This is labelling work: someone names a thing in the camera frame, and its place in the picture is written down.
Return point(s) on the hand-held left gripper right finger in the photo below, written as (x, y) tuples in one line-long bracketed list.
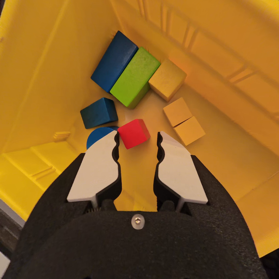
[(181, 174)]

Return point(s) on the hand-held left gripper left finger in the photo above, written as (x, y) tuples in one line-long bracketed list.
[(96, 172)]

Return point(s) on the blue half-cylinder block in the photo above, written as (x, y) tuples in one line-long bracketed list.
[(98, 135)]

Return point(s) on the large yellow wooden block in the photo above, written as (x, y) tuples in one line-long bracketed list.
[(189, 130)]

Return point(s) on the red wooden cube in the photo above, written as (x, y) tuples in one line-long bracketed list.
[(133, 134)]

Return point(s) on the blue rectangular block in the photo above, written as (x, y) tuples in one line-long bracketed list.
[(98, 113)]

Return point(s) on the green wooden block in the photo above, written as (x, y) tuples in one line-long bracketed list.
[(135, 78)]

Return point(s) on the yellow plastic bin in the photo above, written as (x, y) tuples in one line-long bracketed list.
[(43, 76)]

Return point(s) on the dark blue wooden block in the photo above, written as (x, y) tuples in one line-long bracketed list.
[(113, 63)]

